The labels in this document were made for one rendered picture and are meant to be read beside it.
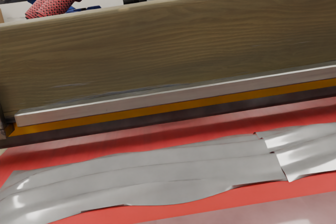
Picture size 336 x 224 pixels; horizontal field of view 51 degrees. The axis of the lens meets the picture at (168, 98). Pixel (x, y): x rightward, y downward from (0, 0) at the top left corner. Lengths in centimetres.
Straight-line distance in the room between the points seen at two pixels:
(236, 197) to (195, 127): 11
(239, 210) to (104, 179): 9
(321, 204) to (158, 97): 13
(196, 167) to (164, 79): 8
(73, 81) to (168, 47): 8
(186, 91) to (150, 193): 9
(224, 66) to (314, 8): 8
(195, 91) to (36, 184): 13
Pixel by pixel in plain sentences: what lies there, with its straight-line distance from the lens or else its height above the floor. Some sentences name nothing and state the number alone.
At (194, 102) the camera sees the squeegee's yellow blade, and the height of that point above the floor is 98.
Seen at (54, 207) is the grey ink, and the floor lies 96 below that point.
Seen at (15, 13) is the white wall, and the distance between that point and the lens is 467.
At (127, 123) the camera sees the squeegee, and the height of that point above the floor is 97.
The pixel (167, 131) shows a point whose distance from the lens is 30.
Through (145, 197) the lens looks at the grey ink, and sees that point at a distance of 21.
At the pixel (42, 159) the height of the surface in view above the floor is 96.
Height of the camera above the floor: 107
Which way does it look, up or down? 17 degrees down
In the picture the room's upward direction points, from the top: 9 degrees counter-clockwise
